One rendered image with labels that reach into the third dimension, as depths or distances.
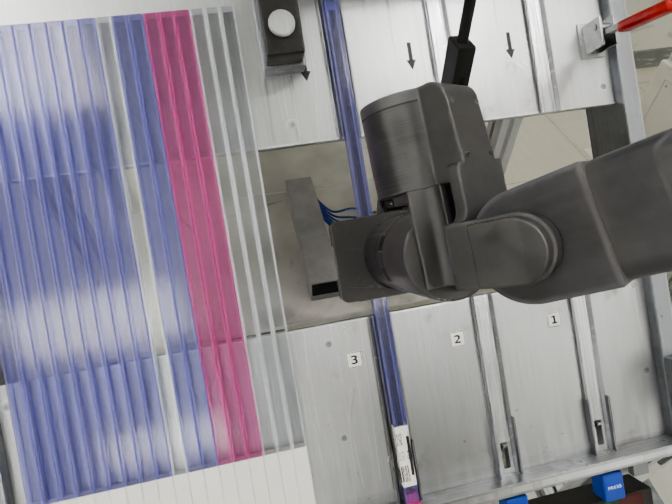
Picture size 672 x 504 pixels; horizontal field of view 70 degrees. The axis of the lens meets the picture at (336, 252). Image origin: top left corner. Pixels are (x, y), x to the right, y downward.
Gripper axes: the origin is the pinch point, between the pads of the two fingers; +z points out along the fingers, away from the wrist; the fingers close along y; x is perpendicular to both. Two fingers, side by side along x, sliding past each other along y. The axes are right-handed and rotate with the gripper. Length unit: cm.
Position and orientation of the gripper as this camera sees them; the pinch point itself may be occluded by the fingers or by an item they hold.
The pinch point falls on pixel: (371, 252)
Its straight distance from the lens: 47.9
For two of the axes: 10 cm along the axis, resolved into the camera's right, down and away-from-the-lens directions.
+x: 1.6, 9.9, 0.3
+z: -1.6, 0.0, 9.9
